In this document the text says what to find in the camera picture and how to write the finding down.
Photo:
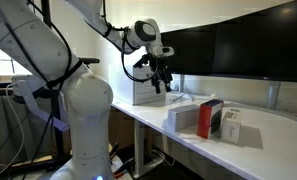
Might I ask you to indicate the brown cardboard box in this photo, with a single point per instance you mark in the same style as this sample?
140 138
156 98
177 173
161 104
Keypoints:
121 129

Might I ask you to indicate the red and black box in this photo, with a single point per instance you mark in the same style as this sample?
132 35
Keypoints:
209 118

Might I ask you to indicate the white monitor stand pole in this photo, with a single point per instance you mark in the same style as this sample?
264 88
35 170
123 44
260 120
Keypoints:
274 87

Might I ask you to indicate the grey white oblong box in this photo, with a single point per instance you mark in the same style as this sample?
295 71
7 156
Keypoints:
182 117

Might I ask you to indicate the small white box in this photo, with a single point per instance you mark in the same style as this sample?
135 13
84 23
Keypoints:
231 125

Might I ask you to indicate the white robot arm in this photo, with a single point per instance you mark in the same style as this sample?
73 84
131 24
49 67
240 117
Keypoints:
87 96

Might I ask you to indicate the white clamp mount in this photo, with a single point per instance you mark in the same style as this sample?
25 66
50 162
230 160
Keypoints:
27 88

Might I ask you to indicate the large white storage box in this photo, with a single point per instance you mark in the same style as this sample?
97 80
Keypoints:
134 93

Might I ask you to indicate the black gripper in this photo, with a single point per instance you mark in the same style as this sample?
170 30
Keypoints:
160 71

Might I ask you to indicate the small white ball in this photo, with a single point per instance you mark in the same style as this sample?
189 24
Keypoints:
213 96

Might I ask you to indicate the large black monitor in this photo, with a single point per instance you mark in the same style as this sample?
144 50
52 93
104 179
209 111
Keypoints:
260 45

